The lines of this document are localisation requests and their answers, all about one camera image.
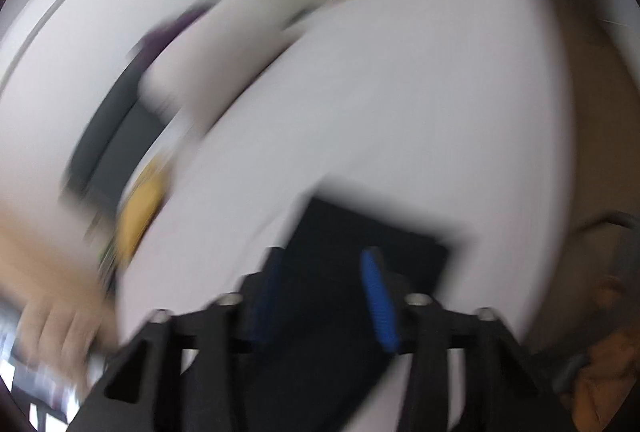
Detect purple cloth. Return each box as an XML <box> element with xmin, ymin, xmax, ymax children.
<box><xmin>127</xmin><ymin>4</ymin><xmax>213</xmax><ymax>65</ymax></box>

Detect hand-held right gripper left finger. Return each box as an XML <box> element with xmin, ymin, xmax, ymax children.
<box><xmin>65</xmin><ymin>247</ymin><xmax>288</xmax><ymax>432</ymax></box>

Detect brown cloth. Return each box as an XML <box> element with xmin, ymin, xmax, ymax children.
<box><xmin>572</xmin><ymin>276</ymin><xmax>640</xmax><ymax>432</ymax></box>

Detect dark grey cushion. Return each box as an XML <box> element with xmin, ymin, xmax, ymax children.
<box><xmin>59</xmin><ymin>60</ymin><xmax>168</xmax><ymax>215</ymax></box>

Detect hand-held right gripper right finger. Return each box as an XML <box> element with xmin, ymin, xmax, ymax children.
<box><xmin>360</xmin><ymin>248</ymin><xmax>566</xmax><ymax>432</ymax></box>

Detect yellow pillow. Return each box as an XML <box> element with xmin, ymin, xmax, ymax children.
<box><xmin>116</xmin><ymin>156</ymin><xmax>170</xmax><ymax>263</ymax></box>

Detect white pillow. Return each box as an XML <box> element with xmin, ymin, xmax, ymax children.
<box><xmin>139</xmin><ymin>0</ymin><xmax>297</xmax><ymax>140</ymax></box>

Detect black pants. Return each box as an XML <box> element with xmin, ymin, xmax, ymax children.
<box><xmin>235</xmin><ymin>197</ymin><xmax>448</xmax><ymax>432</ymax></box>

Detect white bed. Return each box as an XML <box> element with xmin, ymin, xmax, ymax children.
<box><xmin>112</xmin><ymin>0</ymin><xmax>576</xmax><ymax>375</ymax></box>

